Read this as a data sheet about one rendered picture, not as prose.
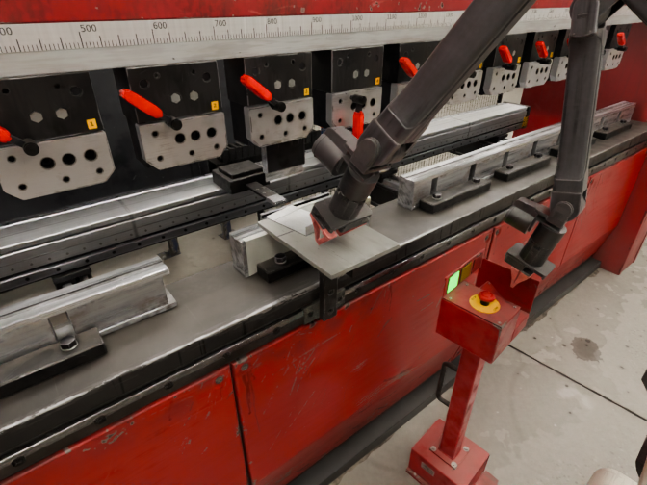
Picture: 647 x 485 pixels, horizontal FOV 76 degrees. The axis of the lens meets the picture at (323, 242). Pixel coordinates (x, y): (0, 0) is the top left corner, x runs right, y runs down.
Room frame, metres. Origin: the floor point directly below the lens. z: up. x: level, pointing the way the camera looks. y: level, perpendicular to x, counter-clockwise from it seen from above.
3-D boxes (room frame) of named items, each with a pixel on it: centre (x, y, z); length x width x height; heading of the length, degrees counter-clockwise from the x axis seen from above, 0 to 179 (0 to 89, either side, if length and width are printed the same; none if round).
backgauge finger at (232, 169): (1.02, 0.18, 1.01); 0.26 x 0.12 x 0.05; 38
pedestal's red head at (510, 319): (0.84, -0.42, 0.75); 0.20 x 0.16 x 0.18; 134
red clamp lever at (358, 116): (0.93, -0.07, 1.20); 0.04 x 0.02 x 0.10; 38
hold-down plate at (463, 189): (1.21, -0.42, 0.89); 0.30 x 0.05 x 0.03; 128
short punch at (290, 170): (0.89, 0.09, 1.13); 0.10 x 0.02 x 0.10; 128
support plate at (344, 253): (0.77, 0.00, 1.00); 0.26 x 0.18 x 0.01; 38
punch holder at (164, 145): (0.75, 0.26, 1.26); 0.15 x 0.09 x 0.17; 128
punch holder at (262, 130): (0.87, 0.11, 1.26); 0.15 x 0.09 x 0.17; 128
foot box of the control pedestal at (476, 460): (0.82, -0.44, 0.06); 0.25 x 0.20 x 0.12; 44
